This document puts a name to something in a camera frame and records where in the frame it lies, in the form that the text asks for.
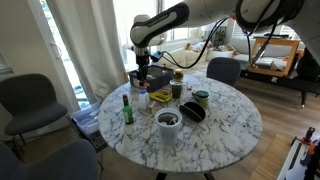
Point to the green-lid round jar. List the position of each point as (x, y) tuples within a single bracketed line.
[(201, 97)]

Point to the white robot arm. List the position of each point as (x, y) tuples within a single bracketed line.
[(160, 23)]

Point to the white utensil container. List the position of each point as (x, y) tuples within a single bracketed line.
[(168, 128)]

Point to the yellow label jar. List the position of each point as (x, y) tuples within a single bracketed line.
[(178, 75)]

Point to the clear plastic storage bin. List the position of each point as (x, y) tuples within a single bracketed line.
[(85, 121)]

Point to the white bottle blue cap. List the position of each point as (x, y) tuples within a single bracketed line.
[(143, 101)]

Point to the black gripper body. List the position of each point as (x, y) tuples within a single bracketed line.
[(142, 62)]

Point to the blue wrist camera box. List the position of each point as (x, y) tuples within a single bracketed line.
[(155, 56)]

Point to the black table base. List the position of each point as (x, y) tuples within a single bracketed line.
[(161, 176)]

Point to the white sofa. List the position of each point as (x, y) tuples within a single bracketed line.
[(186, 55)]

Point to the dark grey shell chair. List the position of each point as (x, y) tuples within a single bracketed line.
[(30, 106)]

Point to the blue-grey chair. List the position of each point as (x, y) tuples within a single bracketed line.
[(223, 70)]

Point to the grey upholstered chair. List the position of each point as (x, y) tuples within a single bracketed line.
[(46, 163)]

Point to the red white sauce packet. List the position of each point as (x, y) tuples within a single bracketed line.
[(189, 88)]

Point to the clear cup coffee beans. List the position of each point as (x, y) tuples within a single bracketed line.
[(176, 89)]

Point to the wooden frame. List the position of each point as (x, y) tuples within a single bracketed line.
[(290, 56)]

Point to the black bowl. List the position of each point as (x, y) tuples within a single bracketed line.
[(193, 111)]

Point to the black low bench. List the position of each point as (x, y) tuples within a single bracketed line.
[(283, 83)]

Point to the orange black power tools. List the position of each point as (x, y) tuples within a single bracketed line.
[(310, 153)]

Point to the green glass sauce bottle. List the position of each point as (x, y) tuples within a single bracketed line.
[(128, 113)]

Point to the yellow thank you card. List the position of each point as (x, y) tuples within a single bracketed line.
[(160, 97)]

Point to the dark navy storage box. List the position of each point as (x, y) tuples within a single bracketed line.
[(160, 78)]

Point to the white curtain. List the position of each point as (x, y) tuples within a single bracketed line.
[(90, 43)]

